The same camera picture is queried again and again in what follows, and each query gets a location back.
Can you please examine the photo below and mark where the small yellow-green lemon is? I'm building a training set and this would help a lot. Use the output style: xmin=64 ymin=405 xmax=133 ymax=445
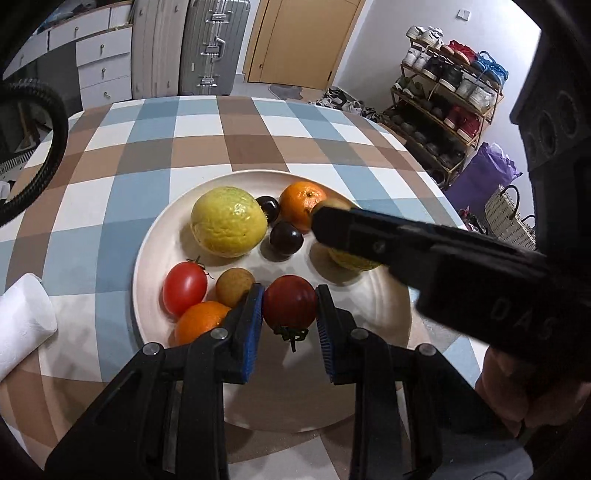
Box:
xmin=310 ymin=198 xmax=380 ymax=273

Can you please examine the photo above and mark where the orange mandarin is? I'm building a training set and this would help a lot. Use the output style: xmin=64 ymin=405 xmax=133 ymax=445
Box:
xmin=280 ymin=181 xmax=327 ymax=234
xmin=174 ymin=301 xmax=230 ymax=346

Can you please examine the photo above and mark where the dark plum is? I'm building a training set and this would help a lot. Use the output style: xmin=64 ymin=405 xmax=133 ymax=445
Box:
xmin=270 ymin=221 xmax=304 ymax=256
xmin=256 ymin=195 xmax=280 ymax=226

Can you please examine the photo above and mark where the red tomato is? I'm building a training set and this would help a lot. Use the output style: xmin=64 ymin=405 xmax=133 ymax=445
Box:
xmin=161 ymin=258 xmax=209 ymax=318
xmin=263 ymin=275 xmax=317 ymax=352

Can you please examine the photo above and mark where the brown kiwi fruit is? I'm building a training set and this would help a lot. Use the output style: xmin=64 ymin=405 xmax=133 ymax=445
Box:
xmin=215 ymin=267 xmax=256 ymax=308

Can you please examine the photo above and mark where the large green wrinkled citrus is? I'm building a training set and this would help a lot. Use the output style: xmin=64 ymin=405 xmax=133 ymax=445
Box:
xmin=189 ymin=186 xmax=267 ymax=258

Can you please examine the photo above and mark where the right hand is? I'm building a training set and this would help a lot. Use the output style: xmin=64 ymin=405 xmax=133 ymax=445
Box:
xmin=475 ymin=347 xmax=590 ymax=436

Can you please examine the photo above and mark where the purple bag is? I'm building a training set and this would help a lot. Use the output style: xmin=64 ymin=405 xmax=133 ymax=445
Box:
xmin=445 ymin=142 xmax=522 ymax=215

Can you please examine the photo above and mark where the woven basket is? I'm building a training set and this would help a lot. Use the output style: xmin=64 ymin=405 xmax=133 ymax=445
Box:
xmin=484 ymin=185 xmax=536 ymax=251

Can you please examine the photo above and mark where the wooden shoe rack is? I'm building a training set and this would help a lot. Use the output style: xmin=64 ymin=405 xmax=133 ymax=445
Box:
xmin=383 ymin=25 xmax=509 ymax=190

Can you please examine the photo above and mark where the cream round plate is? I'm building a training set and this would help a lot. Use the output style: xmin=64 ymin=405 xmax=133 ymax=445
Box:
xmin=132 ymin=170 xmax=412 ymax=433

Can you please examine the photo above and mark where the white paper towel roll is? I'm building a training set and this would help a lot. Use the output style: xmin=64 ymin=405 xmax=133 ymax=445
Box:
xmin=0 ymin=273 xmax=58 ymax=381

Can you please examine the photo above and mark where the checkered tablecloth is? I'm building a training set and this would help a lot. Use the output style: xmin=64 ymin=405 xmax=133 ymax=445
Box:
xmin=1 ymin=96 xmax=460 ymax=464

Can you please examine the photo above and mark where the wooden door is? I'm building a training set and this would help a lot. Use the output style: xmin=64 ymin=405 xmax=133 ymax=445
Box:
xmin=242 ymin=0 xmax=370 ymax=90

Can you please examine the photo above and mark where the silver grey suitcase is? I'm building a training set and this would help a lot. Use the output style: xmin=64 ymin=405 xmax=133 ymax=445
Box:
xmin=179 ymin=0 xmax=250 ymax=95

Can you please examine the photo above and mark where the beige suitcase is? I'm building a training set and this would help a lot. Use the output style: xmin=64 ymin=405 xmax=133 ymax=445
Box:
xmin=131 ymin=0 xmax=189 ymax=99

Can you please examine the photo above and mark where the white drawer cabinet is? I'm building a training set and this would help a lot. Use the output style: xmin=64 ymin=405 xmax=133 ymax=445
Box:
xmin=3 ymin=1 xmax=132 ymax=115

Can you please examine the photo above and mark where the black braided cable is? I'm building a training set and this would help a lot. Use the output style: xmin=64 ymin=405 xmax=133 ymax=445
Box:
xmin=0 ymin=79 xmax=70 ymax=227

